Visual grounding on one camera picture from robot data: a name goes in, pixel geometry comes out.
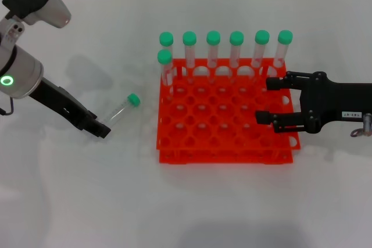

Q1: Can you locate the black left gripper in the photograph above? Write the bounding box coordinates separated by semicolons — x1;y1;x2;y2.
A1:
28;77;113;140

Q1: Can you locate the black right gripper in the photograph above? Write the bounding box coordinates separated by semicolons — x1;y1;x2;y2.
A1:
255;71;372;135

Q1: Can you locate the green-capped test tube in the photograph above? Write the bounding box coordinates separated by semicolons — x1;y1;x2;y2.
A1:
100;92;141;127

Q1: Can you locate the orange test tube rack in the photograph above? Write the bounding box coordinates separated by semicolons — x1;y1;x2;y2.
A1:
156;57;301;165

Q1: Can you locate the green-capped tube with red print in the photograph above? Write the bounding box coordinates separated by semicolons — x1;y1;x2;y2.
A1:
229;31;245;82
183;31;198;84
251;30;270;82
206;30;221;84
157;49;176;99
159;31;175;70
270;30;294;79

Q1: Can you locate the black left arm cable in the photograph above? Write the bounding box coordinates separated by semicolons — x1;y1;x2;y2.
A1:
0;96;15;116

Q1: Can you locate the right gripper cable with plug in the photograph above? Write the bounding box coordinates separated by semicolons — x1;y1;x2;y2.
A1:
350;113;372;139

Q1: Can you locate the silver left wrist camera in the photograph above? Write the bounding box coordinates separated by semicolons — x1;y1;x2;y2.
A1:
0;0;72;50

